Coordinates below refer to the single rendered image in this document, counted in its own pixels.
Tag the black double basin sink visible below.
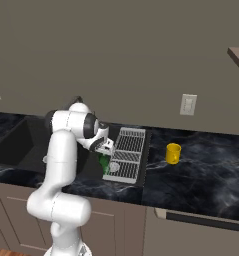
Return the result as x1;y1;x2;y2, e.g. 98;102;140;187
0;114;153;198

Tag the yellow mug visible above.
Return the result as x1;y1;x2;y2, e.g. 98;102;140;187
165;142;182;165

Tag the taupe cupboard front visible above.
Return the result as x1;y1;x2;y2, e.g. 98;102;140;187
0;181;126;256

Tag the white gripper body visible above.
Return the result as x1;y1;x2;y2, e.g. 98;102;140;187
94;137;116;157

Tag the white wire drying rack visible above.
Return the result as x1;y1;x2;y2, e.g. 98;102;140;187
102;126;147;185

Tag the taupe dishwasher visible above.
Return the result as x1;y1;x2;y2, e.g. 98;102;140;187
142;205;239;256

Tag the pale dishwasher handle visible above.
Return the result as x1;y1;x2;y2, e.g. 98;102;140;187
153;207;239;234

